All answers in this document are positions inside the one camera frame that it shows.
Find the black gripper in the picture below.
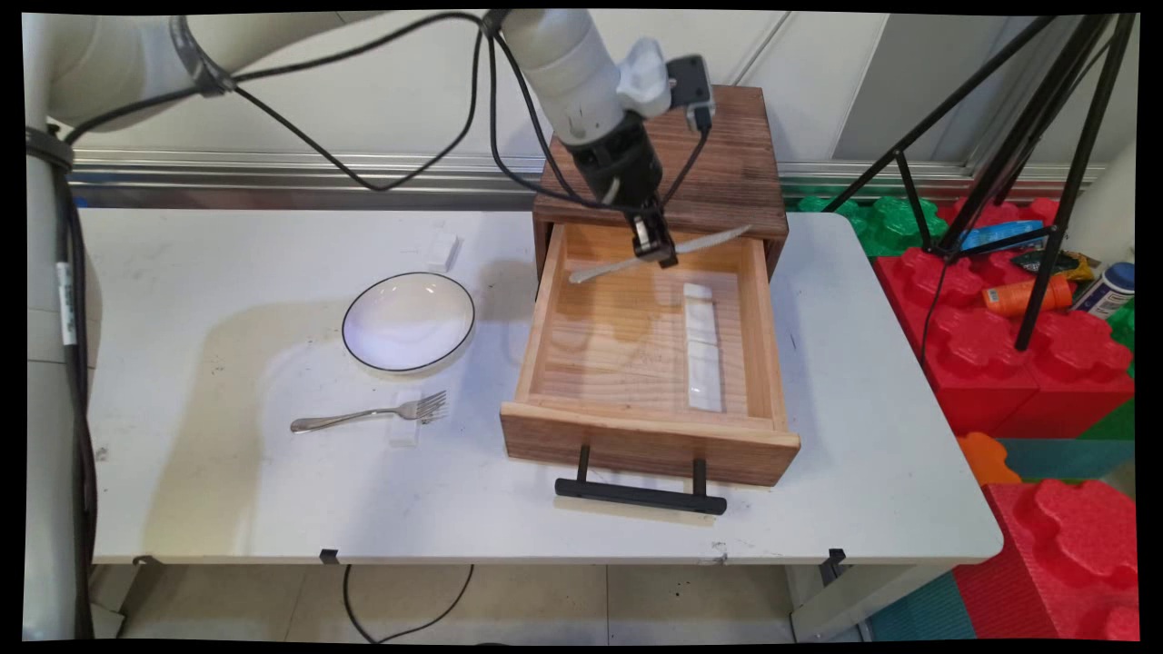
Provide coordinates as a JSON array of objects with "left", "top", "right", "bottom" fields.
[{"left": 568, "top": 114, "right": 681, "bottom": 270}]

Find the silver table knife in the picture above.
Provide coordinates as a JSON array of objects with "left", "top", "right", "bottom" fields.
[{"left": 569, "top": 224, "right": 754, "bottom": 285}]

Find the dark wooden cabinet box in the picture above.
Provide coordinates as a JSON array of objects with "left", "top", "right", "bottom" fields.
[{"left": 533, "top": 84, "right": 790, "bottom": 278}]

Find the long white ceramic cutlery holder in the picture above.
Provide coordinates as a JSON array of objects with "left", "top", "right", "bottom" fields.
[{"left": 681, "top": 282, "right": 725, "bottom": 414}]

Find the light wooden drawer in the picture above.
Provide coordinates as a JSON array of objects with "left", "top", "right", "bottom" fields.
[{"left": 500, "top": 223, "right": 802, "bottom": 489}]

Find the white cutlery rest block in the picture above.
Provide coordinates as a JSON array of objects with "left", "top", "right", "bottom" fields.
[
  {"left": 389, "top": 391, "right": 429, "bottom": 448},
  {"left": 426, "top": 231, "right": 462, "bottom": 274}
]

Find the white plate with black rim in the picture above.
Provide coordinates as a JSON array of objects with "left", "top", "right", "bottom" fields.
[{"left": 342, "top": 272, "right": 477, "bottom": 376}]

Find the silver fork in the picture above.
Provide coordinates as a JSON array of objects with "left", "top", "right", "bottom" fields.
[{"left": 291, "top": 390, "right": 450, "bottom": 434}]

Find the blue flat packet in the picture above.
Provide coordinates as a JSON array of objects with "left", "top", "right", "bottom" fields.
[{"left": 959, "top": 220, "right": 1046, "bottom": 253}]

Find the large red foam block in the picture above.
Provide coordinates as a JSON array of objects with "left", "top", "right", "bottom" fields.
[{"left": 872, "top": 195, "right": 1137, "bottom": 439}]

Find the orange bottle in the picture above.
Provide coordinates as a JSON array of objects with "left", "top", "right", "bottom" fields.
[{"left": 981, "top": 274, "right": 1075, "bottom": 317}]

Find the dark yellow snack packet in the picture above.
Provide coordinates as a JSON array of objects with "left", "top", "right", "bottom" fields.
[{"left": 1011, "top": 250, "right": 1096, "bottom": 281}]

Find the orange foam block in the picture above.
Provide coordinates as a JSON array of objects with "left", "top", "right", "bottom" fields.
[{"left": 956, "top": 431, "right": 1023, "bottom": 487}]

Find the white table leg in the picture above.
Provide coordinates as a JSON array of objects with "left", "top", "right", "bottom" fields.
[{"left": 789, "top": 563, "right": 950, "bottom": 642}]

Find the black tripod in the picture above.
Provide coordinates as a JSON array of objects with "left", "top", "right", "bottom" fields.
[{"left": 822, "top": 13, "right": 1138, "bottom": 352}]

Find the white rounded container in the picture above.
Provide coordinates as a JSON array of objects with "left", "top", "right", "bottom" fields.
[{"left": 1063, "top": 145, "right": 1138, "bottom": 266}]

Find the white bottle with blue cap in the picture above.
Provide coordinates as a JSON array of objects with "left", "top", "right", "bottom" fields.
[{"left": 1070, "top": 262, "right": 1137, "bottom": 321}]

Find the teal foam mat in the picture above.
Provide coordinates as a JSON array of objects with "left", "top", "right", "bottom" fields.
[
  {"left": 863, "top": 572, "right": 978, "bottom": 642},
  {"left": 999, "top": 439, "right": 1137, "bottom": 482}
]

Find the small green foam block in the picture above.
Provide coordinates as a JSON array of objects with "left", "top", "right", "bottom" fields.
[{"left": 1104, "top": 300, "right": 1137, "bottom": 378}]

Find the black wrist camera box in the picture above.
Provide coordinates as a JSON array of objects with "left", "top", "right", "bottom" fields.
[{"left": 665, "top": 54, "right": 717, "bottom": 134}]

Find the white ribbed camera mount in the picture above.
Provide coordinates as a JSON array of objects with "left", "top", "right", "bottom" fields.
[{"left": 615, "top": 37, "right": 674, "bottom": 120}]

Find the aluminium wall rail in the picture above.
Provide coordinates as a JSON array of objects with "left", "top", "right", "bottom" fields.
[{"left": 71, "top": 147, "right": 1109, "bottom": 199}]

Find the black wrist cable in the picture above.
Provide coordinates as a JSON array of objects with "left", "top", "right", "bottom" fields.
[{"left": 62, "top": 11, "right": 715, "bottom": 215}]

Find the black drawer handle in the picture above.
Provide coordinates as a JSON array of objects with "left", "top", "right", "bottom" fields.
[{"left": 555, "top": 445, "right": 729, "bottom": 517}]

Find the black floor cable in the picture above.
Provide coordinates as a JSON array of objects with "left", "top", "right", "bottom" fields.
[{"left": 343, "top": 564, "right": 475, "bottom": 644}]

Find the black velcro arm strap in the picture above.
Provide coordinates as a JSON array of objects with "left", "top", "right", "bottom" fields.
[{"left": 168, "top": 15, "right": 234, "bottom": 98}]

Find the black cable bundle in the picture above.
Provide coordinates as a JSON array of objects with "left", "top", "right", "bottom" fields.
[{"left": 25, "top": 127, "right": 99, "bottom": 639}]

